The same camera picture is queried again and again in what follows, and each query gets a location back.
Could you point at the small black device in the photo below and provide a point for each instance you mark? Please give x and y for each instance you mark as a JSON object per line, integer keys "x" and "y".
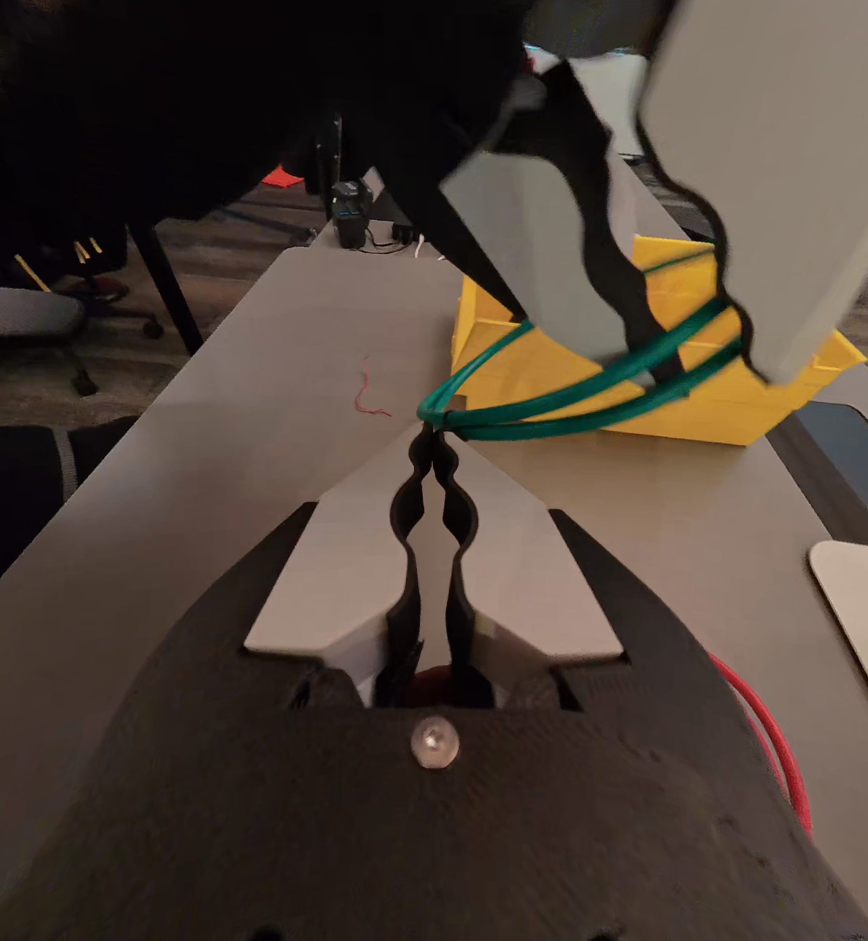
{"x": 351, "y": 213}

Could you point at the yellow plastic bin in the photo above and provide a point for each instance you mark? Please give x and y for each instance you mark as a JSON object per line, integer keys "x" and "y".
{"x": 698, "y": 419}

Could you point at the person's left forearm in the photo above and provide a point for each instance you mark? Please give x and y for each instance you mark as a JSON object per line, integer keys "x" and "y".
{"x": 184, "y": 110}

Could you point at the red thread scrap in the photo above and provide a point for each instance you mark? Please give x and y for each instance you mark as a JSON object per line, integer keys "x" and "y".
{"x": 364, "y": 389}

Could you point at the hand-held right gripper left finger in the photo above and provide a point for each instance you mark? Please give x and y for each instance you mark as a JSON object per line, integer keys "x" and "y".
{"x": 338, "y": 573}

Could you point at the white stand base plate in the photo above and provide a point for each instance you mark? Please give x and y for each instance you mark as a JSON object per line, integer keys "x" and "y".
{"x": 867, "y": 610}

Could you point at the grey office chair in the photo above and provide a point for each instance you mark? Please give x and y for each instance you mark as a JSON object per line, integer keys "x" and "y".
{"x": 15, "y": 312}

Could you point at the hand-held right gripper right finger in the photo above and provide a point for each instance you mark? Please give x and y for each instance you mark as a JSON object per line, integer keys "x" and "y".
{"x": 537, "y": 581}

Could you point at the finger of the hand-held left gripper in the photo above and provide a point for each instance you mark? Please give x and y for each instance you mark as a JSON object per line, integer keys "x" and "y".
{"x": 794, "y": 184}
{"x": 529, "y": 235}

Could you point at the orange traffic cone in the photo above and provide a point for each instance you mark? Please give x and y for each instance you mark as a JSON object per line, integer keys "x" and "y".
{"x": 283, "y": 176}

